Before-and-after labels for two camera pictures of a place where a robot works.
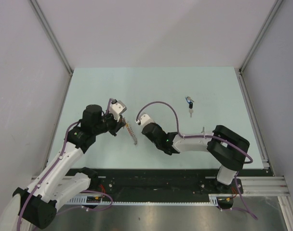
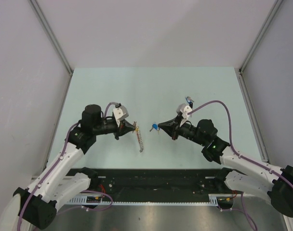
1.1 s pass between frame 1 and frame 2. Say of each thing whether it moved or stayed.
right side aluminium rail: stayed
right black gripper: moved
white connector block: moved
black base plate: stayed
